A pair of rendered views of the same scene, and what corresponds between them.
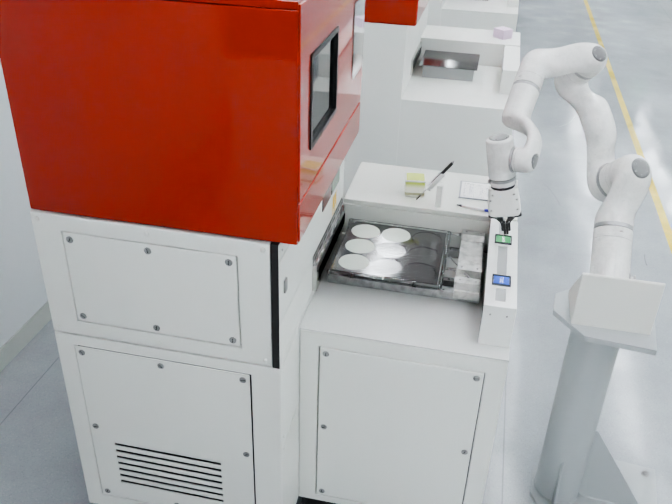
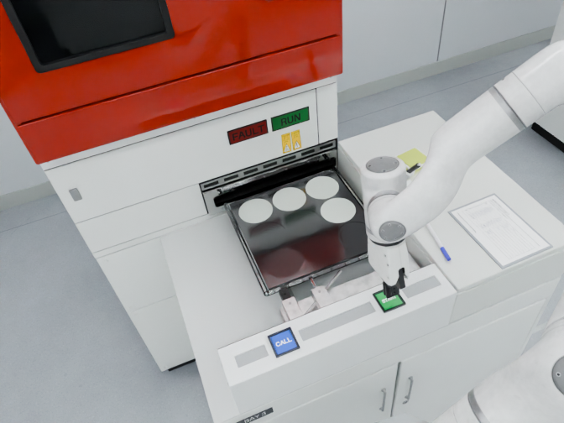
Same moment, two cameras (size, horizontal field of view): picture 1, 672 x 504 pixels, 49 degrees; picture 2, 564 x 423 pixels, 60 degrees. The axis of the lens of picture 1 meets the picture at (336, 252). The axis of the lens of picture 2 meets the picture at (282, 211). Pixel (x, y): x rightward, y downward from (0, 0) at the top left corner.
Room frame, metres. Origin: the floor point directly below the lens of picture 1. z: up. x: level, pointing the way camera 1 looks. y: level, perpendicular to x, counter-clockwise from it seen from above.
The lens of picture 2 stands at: (1.65, -1.01, 1.92)
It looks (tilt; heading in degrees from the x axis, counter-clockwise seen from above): 45 degrees down; 63
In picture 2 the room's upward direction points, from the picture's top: 8 degrees counter-clockwise
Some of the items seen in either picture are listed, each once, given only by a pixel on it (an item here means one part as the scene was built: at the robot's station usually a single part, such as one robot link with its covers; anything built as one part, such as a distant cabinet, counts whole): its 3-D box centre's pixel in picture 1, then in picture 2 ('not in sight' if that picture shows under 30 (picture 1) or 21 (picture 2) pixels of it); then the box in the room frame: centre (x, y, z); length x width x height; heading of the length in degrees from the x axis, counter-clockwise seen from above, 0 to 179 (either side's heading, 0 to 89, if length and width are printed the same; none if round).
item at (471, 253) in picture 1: (469, 266); (352, 297); (2.11, -0.45, 0.87); 0.36 x 0.08 x 0.03; 169
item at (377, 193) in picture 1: (431, 205); (440, 201); (2.50, -0.36, 0.89); 0.62 x 0.35 x 0.14; 79
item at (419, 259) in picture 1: (391, 250); (303, 222); (2.14, -0.19, 0.90); 0.34 x 0.34 x 0.01; 79
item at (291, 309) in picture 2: (467, 284); (294, 314); (1.95, -0.42, 0.89); 0.08 x 0.03 x 0.03; 79
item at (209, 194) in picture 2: (329, 245); (273, 180); (2.17, 0.02, 0.89); 0.44 x 0.02 x 0.10; 169
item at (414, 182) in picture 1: (414, 184); (412, 167); (2.45, -0.28, 1.00); 0.07 x 0.07 x 0.07; 87
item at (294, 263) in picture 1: (313, 237); (209, 165); (2.00, 0.07, 1.02); 0.82 x 0.03 x 0.40; 169
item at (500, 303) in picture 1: (499, 277); (339, 336); (2.01, -0.53, 0.89); 0.55 x 0.09 x 0.14; 169
